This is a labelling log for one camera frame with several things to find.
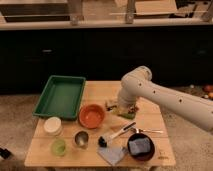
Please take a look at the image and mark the white lidded container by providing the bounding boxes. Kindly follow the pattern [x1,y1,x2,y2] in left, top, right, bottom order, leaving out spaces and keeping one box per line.
[44,117,62,136]

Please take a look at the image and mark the wooden table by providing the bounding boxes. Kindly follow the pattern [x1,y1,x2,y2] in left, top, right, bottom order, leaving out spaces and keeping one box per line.
[24,81,176,168]

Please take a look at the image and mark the blue sponge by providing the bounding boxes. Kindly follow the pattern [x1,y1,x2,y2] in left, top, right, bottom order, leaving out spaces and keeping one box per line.
[129,138,151,155]

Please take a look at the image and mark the green pepper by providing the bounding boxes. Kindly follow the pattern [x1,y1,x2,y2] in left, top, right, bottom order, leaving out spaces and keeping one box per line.
[115,111,136,120]

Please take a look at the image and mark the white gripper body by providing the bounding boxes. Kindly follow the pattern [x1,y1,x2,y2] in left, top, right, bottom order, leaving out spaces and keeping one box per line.
[117,88,138,113]

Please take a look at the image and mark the metal fork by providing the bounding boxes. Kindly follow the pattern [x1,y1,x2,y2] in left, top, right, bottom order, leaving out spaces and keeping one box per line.
[132,128,163,134]

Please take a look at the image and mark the dark red plate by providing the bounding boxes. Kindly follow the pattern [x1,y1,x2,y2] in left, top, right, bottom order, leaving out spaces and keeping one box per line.
[127,133,155,161]

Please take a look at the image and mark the orange bowl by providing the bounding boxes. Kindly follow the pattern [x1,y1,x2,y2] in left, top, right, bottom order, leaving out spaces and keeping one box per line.
[78,104,105,129]

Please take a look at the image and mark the knife with black handle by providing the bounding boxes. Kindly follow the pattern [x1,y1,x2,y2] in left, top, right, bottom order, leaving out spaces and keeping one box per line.
[106,105,117,111]

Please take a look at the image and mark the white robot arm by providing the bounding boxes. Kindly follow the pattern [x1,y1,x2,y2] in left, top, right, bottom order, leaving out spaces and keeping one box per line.
[117,66,213,134]

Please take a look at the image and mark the green plastic tray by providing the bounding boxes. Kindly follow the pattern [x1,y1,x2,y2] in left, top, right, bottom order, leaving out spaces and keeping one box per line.
[33,75,86,120]

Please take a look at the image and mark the black white dish brush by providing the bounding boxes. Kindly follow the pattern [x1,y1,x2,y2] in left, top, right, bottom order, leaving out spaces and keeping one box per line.
[98,122,135,148]

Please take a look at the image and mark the green plastic cup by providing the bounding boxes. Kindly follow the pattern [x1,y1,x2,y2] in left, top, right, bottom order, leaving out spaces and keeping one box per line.
[51,139,66,156]

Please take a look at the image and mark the blue cloth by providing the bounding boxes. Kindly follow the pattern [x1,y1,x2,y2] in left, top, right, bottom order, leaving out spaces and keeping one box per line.
[97,147,127,166]

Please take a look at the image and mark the metal cup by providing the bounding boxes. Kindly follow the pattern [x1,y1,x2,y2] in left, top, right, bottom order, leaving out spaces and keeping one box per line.
[75,131,89,148]

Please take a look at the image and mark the purple grapes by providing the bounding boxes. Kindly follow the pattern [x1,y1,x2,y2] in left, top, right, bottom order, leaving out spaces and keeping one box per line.
[130,105,139,113]

